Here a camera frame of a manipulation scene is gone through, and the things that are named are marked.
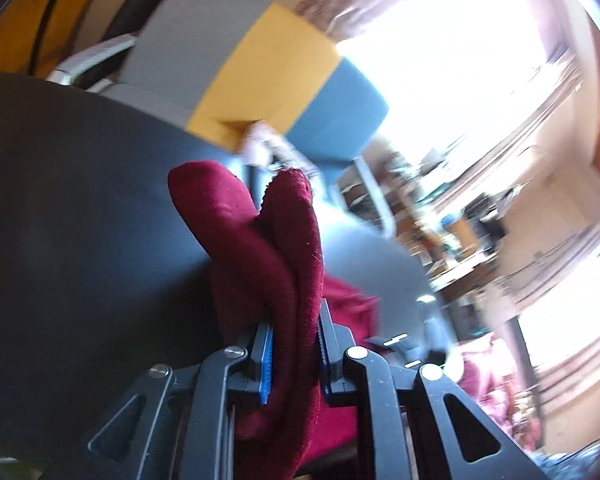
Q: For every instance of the wooden panelled wardrobe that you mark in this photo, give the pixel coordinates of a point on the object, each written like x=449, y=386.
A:
x=35, y=15

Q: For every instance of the red and white clothes pile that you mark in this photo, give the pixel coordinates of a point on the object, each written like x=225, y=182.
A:
x=492, y=379

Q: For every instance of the grey yellow blue armchair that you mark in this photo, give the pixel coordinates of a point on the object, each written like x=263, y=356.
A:
x=213, y=67

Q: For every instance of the cluttered background shelf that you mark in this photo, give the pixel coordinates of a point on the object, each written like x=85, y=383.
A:
x=464, y=233

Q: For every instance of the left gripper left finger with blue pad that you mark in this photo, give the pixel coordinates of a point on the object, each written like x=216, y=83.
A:
x=180, y=424

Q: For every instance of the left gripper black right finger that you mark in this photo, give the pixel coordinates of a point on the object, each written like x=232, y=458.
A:
x=413, y=423

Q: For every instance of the crimson red knit sweater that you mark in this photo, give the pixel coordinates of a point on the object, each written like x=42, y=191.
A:
x=267, y=264

